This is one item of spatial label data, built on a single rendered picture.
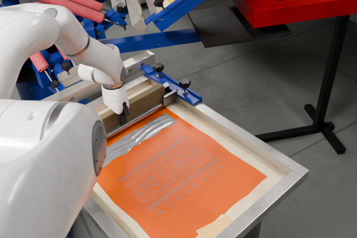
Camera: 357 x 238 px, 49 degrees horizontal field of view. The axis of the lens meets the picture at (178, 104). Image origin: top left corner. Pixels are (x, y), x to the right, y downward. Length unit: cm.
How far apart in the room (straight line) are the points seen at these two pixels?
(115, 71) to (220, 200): 49
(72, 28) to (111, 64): 18
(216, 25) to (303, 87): 141
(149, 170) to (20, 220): 105
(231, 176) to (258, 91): 202
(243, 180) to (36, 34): 76
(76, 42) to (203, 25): 119
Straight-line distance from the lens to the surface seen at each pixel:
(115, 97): 130
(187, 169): 129
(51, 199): 28
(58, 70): 170
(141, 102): 143
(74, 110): 35
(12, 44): 83
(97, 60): 109
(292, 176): 125
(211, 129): 143
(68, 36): 100
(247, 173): 128
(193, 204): 120
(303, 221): 240
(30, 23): 84
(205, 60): 361
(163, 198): 122
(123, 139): 141
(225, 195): 122
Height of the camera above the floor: 191
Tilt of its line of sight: 38 degrees down
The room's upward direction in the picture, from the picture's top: 3 degrees counter-clockwise
